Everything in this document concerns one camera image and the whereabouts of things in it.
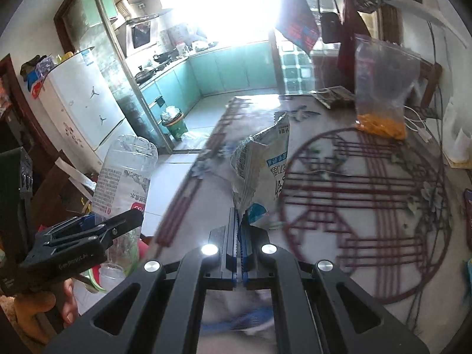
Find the blue white snack wrapper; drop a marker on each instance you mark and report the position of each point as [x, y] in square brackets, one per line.
[265, 162]

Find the silver range hood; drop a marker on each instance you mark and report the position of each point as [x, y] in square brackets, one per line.
[142, 35]

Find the dark wooden chair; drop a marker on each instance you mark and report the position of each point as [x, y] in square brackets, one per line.
[429, 81]

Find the teal base cabinets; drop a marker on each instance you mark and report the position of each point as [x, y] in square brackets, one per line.
[236, 66]

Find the small black hanging bag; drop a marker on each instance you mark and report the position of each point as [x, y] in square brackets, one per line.
[331, 27]

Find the clear zip bag orange snacks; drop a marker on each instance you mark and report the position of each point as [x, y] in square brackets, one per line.
[383, 88]

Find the black wok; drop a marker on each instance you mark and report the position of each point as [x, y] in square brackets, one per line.
[161, 57]

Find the crushed clear water bottle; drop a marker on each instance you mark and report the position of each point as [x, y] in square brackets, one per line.
[121, 177]

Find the small yellow item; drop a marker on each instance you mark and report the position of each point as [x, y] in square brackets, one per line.
[65, 56]

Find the white plastic bag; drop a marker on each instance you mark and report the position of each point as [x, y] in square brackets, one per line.
[195, 139]

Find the blue red box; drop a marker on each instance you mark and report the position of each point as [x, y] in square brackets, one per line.
[36, 85]

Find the green kitchen waste bin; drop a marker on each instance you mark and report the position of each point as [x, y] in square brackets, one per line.
[175, 125]

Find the clear plastic container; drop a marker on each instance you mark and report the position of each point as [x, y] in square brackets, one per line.
[46, 64]

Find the white board strip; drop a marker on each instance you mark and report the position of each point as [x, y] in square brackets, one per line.
[75, 175]

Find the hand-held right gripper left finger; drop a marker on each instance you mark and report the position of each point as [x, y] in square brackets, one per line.
[231, 236]

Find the plaid hanging towel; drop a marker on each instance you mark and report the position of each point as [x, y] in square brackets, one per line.
[297, 18]

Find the black frying pan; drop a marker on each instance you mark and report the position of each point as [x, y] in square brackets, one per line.
[144, 75]

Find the black box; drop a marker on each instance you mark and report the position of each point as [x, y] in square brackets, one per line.
[332, 97]

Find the white desk lamp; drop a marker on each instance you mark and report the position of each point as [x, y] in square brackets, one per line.
[424, 13]

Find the dark smartphone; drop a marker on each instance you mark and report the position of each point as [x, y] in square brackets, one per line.
[468, 210]

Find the green rimmed bin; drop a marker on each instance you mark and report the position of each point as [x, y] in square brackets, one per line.
[95, 283]

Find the white refrigerator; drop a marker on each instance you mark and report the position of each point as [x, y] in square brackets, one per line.
[81, 103]

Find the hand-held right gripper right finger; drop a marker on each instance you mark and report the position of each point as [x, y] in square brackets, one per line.
[244, 245]

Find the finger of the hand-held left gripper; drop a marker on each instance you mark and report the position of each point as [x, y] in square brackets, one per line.
[125, 225]
[85, 221]

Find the dark red garment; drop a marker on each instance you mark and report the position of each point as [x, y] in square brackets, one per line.
[348, 44]

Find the dark cloth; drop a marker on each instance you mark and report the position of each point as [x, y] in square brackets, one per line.
[32, 65]

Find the person's left hand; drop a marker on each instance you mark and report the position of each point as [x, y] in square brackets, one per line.
[25, 306]

